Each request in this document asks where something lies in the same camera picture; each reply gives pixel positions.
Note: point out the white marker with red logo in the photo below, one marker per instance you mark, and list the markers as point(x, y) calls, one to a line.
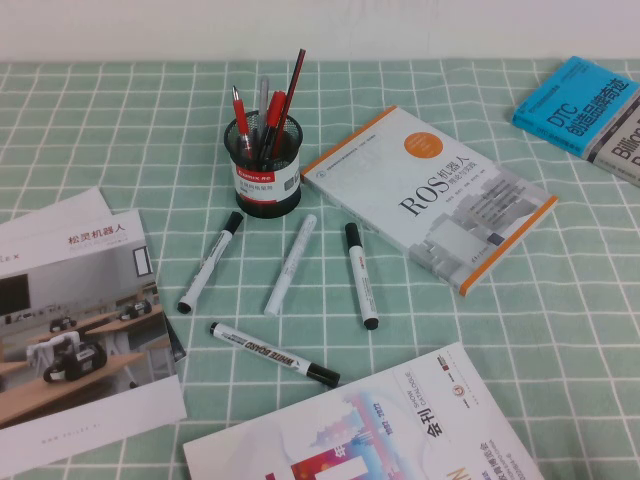
point(361, 277)

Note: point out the black mesh pen holder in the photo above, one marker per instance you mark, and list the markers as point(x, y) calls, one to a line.
point(267, 200)

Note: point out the black pen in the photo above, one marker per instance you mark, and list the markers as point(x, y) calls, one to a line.
point(265, 145)

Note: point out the red capped pen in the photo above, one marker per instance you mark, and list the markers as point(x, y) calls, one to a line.
point(275, 107)

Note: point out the red pen with metal tip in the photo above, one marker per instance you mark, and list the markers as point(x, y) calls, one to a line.
point(240, 112)

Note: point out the clear grey pen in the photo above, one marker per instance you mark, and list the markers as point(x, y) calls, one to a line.
point(263, 95)

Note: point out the all white marker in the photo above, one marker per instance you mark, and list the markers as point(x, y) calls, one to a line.
point(290, 265)

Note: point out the white orange ROS book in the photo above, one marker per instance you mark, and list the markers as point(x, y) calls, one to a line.
point(425, 200)

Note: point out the whiteboard marker with black cap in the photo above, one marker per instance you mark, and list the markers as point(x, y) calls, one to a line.
point(210, 262)

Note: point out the marker printed white board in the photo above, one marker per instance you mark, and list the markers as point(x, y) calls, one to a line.
point(270, 352)

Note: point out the red and black pencil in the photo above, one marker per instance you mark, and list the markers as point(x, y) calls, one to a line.
point(296, 72)

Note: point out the dark booklet under brochure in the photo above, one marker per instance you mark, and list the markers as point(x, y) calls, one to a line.
point(176, 345)

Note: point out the colourful catalogue magazine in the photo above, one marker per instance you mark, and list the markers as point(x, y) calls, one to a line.
point(350, 430)

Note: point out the white paper sheet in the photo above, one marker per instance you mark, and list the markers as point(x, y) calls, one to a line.
point(75, 210)

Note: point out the robot photo brochure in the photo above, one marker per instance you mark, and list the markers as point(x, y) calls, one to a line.
point(75, 300)

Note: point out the blue DTC book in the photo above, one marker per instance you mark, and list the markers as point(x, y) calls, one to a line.
point(565, 110)

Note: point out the grey Billion book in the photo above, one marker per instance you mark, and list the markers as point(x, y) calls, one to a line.
point(625, 150)

